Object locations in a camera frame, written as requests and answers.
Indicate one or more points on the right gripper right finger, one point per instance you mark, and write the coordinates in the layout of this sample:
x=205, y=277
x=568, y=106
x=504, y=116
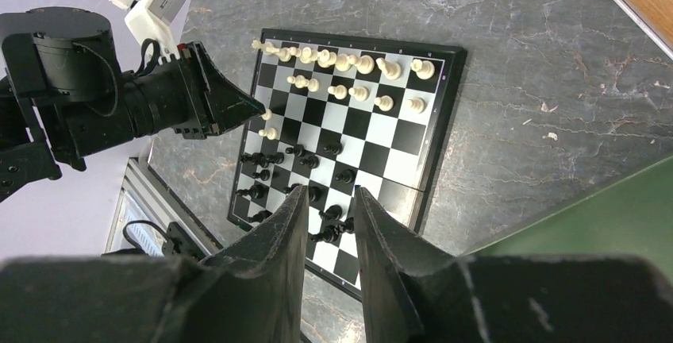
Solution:
x=410, y=290

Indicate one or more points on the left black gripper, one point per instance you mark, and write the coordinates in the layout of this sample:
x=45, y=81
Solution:
x=189, y=95

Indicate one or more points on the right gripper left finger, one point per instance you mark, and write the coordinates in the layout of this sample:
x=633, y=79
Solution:
x=250, y=291

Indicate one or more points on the green square tray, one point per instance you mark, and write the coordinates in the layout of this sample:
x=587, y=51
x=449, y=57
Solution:
x=630, y=216

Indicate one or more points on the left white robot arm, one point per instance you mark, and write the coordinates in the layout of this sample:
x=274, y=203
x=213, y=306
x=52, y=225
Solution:
x=65, y=96

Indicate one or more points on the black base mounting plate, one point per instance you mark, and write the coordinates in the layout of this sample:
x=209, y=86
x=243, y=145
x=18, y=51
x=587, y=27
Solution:
x=176, y=242

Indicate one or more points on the black white chessboard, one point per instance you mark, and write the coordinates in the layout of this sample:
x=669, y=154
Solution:
x=345, y=112

